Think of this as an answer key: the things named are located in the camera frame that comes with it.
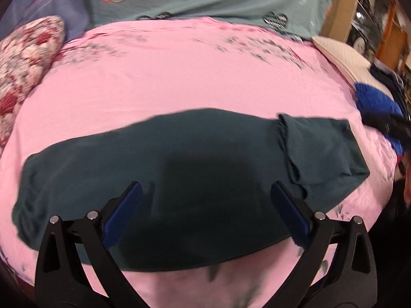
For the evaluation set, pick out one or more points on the wooden bed frame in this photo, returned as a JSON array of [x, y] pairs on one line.
[[338, 19]]

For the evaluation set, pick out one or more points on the white textured pillow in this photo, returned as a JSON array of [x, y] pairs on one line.
[[350, 63]]

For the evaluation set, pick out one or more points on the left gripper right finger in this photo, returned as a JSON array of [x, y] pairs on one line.
[[337, 267]]

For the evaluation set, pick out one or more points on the red floral rolled quilt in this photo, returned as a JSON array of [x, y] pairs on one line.
[[26, 56]]

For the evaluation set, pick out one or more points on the dark teal pants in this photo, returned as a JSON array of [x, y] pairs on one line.
[[206, 176]]

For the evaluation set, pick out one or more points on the dark display shelf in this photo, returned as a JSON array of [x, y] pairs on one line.
[[379, 30]]

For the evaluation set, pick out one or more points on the black garment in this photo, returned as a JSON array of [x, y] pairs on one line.
[[394, 84]]

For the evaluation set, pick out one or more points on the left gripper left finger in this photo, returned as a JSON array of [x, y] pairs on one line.
[[60, 280]]

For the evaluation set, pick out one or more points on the purple plaid sheet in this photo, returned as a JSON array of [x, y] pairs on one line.
[[21, 12]]

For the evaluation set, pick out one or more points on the blue garment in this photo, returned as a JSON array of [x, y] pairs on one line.
[[372, 100]]

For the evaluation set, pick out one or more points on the pink floral bed sheet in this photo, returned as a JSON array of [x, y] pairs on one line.
[[125, 72]]

